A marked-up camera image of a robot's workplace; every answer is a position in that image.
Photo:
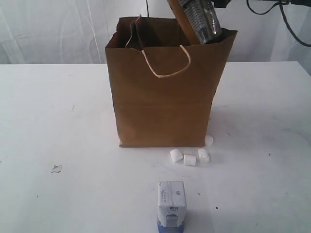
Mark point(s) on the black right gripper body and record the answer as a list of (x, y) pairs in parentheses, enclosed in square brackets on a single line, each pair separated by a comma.
[(221, 3)]

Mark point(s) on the long noodle package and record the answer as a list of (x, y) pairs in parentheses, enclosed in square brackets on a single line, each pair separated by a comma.
[(197, 19)]

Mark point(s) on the white marshmallow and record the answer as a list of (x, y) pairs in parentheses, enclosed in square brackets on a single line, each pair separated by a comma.
[(176, 155), (208, 140), (189, 160), (203, 155)]

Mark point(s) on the white blue milk carton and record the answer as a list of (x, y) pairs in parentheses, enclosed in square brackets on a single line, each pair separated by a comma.
[(171, 207)]

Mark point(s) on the brown paper shopping bag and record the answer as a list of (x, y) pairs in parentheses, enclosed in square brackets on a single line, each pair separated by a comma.
[(162, 86)]

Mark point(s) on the small torn paper scrap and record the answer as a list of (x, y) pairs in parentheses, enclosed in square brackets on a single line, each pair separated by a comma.
[(56, 169)]

